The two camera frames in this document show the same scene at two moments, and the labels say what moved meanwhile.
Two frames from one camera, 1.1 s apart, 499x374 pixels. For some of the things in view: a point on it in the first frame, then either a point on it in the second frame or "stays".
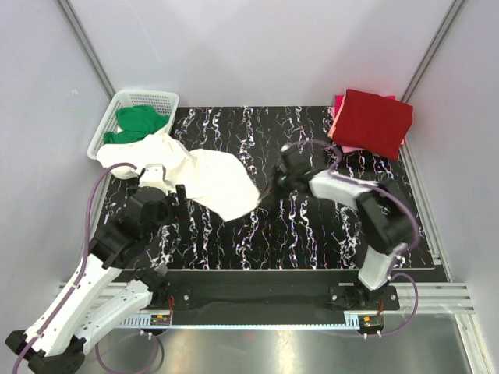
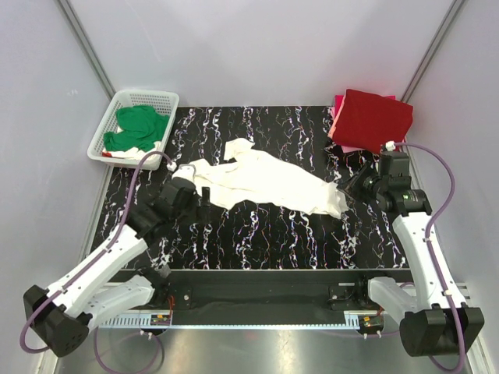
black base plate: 261,291 stays
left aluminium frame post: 86,47 stays
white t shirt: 216,182 to 249,174
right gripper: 269,190 to 351,186
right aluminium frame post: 433,48 stays
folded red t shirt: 373,124 stays
